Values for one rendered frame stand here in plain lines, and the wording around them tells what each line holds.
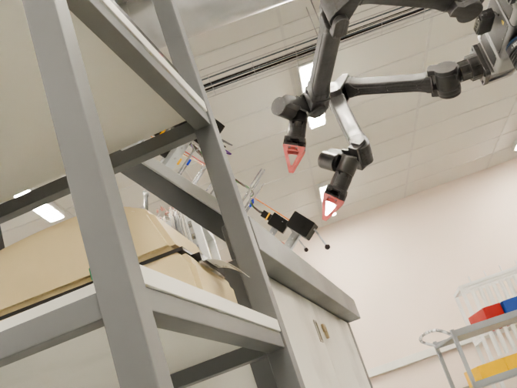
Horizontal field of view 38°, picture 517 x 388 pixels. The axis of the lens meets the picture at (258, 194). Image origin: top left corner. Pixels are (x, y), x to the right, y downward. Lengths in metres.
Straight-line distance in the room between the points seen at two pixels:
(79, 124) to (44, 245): 0.37
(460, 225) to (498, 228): 0.50
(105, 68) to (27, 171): 0.31
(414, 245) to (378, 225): 0.55
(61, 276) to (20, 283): 0.06
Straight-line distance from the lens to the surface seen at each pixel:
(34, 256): 1.09
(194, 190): 1.38
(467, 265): 10.53
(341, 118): 2.51
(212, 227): 1.50
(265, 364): 1.28
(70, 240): 1.07
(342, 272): 10.43
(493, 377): 5.88
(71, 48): 0.80
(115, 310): 0.68
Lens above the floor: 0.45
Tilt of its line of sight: 20 degrees up
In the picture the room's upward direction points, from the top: 19 degrees counter-clockwise
